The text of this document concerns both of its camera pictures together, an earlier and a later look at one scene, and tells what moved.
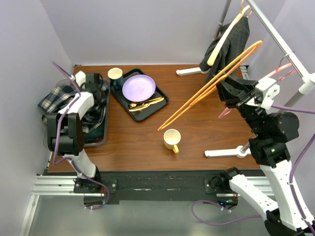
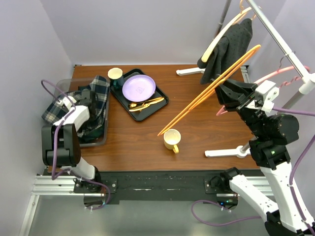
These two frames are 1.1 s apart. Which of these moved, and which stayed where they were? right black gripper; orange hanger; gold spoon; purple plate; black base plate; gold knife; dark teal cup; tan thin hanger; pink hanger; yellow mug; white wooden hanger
Moved: pink hanger; tan thin hanger; white wooden hanger; orange hanger
Stayed: yellow mug; purple plate; right black gripper; gold spoon; black base plate; dark teal cup; gold knife
